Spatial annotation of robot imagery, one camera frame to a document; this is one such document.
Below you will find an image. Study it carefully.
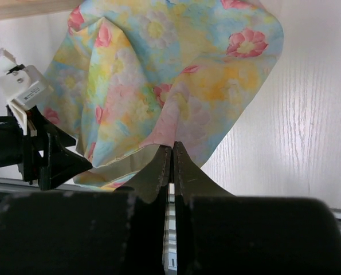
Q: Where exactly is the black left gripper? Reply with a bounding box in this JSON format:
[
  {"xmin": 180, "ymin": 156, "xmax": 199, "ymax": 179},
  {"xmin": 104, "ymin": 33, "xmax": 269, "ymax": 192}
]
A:
[{"xmin": 0, "ymin": 107, "xmax": 92, "ymax": 190}]

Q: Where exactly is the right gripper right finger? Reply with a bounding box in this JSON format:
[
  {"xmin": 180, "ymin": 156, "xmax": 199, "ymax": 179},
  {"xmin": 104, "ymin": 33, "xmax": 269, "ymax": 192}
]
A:
[{"xmin": 172, "ymin": 142, "xmax": 341, "ymax": 274}]

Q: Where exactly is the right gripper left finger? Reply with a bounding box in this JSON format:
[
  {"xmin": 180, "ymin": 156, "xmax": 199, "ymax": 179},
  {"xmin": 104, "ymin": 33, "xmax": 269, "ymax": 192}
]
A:
[{"xmin": 0, "ymin": 146, "xmax": 171, "ymax": 274}]

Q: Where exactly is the floral pastel skirt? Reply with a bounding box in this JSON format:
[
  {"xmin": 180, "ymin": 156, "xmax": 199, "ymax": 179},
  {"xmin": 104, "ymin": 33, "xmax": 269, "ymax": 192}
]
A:
[{"xmin": 40, "ymin": 1, "xmax": 284, "ymax": 191}]

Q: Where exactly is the white slotted cable duct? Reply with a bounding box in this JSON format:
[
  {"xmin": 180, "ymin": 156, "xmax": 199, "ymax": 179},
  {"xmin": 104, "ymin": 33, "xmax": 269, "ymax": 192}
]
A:
[{"xmin": 163, "ymin": 183, "xmax": 178, "ymax": 274}]

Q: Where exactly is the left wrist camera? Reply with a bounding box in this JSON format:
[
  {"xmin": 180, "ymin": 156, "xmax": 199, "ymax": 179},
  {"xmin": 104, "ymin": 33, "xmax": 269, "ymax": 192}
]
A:
[{"xmin": 0, "ymin": 48, "xmax": 53, "ymax": 136}]

